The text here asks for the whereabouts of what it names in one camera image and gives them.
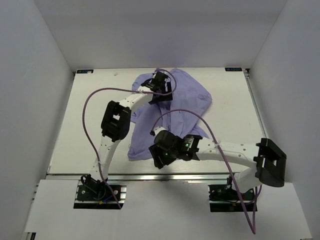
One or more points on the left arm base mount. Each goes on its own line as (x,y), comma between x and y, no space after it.
(94,194)

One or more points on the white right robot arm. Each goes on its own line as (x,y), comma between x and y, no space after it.
(265,162)

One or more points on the dark left corner label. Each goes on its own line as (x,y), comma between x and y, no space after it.
(84,71)

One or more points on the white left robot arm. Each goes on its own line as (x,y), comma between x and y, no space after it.
(115,124)

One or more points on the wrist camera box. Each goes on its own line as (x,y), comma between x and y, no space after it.
(159,79)
(166,140)

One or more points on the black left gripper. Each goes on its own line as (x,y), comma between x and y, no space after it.
(166,96)

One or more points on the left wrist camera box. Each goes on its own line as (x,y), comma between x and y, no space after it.
(159,79)

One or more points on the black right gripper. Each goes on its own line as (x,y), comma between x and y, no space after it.
(156,151)

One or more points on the dark table corner label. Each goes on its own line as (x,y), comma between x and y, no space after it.
(233,69)

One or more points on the aluminium table front rail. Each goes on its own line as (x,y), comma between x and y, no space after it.
(146,177)

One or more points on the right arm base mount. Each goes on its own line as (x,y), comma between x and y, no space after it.
(223,199)

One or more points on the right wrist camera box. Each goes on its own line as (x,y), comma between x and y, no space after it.
(166,140)

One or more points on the white front cover board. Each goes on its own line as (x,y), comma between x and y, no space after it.
(171,210)

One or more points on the lilac zip jacket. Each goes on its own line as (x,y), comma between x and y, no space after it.
(189,95)

